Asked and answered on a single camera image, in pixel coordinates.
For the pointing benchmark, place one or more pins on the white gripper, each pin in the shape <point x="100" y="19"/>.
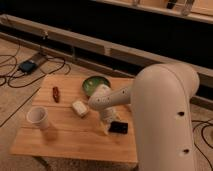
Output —
<point x="107" y="116"/>

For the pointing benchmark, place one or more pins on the black eraser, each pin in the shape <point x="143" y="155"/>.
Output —
<point x="119" y="127"/>

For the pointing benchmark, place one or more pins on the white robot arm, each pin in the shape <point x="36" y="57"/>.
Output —
<point x="160" y="103"/>

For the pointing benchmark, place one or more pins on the white ceramic cup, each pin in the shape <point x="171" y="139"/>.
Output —
<point x="38" y="116"/>

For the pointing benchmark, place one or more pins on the wooden table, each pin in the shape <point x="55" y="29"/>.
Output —
<point x="69" y="135"/>

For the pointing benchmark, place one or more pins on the white rectangular block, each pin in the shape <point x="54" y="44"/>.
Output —
<point x="80" y="108"/>

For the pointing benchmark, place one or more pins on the green bowl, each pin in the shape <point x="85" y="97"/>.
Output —
<point x="91" y="83"/>

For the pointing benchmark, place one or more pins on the red brown small object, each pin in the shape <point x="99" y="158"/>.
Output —
<point x="56" y="94"/>

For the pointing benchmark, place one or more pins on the blue black power adapter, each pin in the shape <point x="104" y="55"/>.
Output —
<point x="27" y="67"/>

